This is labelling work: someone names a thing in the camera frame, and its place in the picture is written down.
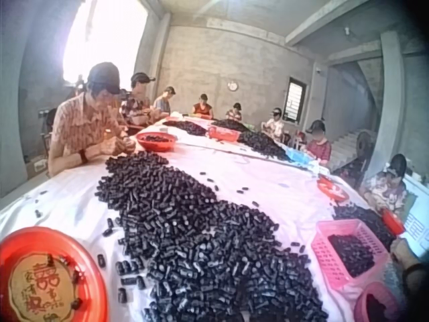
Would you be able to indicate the round wall clock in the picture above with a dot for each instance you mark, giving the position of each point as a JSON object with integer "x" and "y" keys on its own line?
{"x": 232, "y": 86}

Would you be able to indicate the blue plastic basket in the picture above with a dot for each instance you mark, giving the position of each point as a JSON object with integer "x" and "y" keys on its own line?
{"x": 298, "y": 156}

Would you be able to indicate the large heap of black caps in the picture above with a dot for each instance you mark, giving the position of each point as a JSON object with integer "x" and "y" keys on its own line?
{"x": 201, "y": 241}

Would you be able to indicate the white table cloth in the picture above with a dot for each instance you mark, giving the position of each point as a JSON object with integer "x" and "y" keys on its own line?
{"x": 268, "y": 188}

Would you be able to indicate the pink round bowl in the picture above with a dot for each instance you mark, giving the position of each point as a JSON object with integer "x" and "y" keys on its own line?
{"x": 377, "y": 303}

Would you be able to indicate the concrete staircase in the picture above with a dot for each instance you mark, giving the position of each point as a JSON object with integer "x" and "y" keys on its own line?
{"x": 348, "y": 147}

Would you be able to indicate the red round tray gold print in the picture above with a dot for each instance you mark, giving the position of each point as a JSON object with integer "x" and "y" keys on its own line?
{"x": 43, "y": 278}

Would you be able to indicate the dark barred window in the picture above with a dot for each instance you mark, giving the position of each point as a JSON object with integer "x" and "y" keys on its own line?
{"x": 295, "y": 100}

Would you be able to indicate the red round bowl with caps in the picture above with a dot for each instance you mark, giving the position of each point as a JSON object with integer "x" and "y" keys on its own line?
{"x": 157, "y": 140}

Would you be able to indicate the red plastic basket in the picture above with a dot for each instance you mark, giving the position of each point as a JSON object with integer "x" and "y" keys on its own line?
{"x": 332, "y": 189}
{"x": 224, "y": 133}
{"x": 393, "y": 222}

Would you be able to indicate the pink plastic basket with caps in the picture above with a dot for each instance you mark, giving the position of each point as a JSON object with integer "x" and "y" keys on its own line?
{"x": 348, "y": 255}

